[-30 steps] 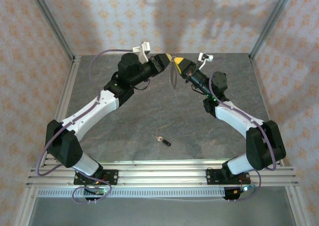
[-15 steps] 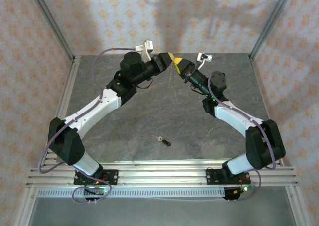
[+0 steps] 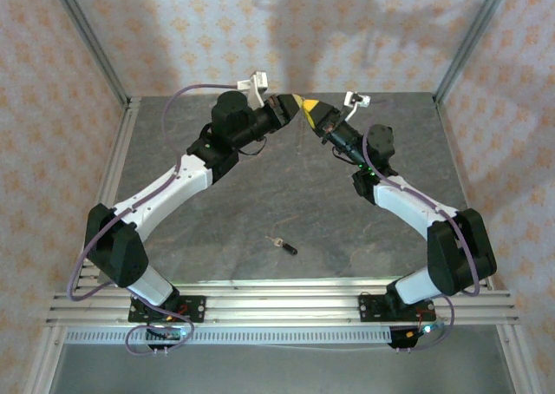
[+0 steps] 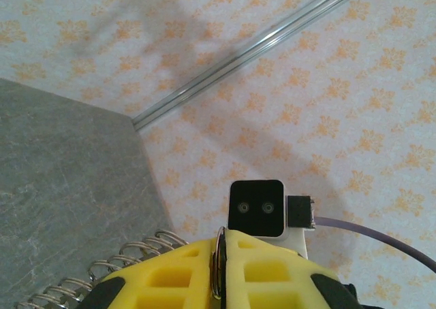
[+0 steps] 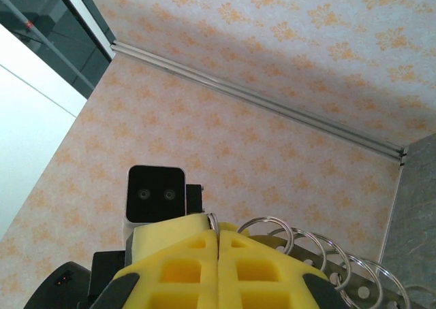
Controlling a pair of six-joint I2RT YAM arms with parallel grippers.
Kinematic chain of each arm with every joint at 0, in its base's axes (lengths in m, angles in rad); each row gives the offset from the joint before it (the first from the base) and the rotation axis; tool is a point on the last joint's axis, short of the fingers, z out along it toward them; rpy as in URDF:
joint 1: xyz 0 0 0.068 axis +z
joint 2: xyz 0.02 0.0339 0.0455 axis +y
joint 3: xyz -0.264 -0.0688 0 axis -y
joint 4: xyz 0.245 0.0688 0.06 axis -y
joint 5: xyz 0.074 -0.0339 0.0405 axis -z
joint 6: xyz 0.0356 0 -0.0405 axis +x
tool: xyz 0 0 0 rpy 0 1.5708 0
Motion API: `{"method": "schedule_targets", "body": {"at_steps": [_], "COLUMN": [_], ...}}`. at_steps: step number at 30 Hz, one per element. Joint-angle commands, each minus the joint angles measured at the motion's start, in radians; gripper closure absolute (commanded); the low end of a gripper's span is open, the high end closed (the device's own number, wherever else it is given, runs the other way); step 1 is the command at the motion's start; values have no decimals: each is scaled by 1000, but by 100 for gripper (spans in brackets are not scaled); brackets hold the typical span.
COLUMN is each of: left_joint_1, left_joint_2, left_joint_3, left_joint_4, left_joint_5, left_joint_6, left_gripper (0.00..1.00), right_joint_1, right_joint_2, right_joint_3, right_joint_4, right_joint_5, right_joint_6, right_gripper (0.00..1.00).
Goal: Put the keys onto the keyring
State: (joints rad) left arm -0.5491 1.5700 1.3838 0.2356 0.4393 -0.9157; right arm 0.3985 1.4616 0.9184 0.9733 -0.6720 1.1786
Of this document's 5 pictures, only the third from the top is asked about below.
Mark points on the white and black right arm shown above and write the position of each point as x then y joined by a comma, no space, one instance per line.
412,207

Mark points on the grey metal panel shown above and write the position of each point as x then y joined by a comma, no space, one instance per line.
282,372

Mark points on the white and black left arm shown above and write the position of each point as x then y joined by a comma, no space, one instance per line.
165,190

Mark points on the key with black fob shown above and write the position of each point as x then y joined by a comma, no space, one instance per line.
288,247

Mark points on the aluminium side rail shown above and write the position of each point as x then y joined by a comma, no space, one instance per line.
113,172

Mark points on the aluminium frame leg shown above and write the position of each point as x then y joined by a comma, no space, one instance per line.
518,359
43,359

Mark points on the aluminium frame post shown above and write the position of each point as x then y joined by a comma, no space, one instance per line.
472,38
90,38

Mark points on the small circuit board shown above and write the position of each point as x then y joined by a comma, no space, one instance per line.
427,328
169,334

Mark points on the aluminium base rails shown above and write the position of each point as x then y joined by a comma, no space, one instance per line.
282,303

